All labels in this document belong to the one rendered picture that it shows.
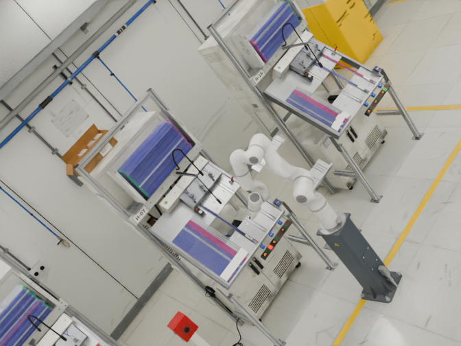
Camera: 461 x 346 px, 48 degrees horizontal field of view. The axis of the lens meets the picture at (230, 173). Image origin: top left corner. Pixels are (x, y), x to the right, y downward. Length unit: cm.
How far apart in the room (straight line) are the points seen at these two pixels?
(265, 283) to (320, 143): 124
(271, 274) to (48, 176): 221
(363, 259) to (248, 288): 100
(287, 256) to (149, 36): 259
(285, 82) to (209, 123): 156
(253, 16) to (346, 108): 107
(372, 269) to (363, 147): 148
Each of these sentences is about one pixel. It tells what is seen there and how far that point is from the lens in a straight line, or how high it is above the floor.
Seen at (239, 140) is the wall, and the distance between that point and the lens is 588.
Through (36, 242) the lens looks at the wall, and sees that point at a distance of 505.
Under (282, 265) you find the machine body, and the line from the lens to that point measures 426.
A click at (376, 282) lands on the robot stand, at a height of 17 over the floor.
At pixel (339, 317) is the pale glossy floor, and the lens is 391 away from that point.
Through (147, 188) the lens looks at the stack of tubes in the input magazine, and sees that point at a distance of 366.
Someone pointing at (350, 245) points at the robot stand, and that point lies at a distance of 344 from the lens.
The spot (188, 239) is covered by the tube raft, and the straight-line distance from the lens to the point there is 371.
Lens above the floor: 281
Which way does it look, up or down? 27 degrees down
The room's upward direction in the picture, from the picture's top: 41 degrees counter-clockwise
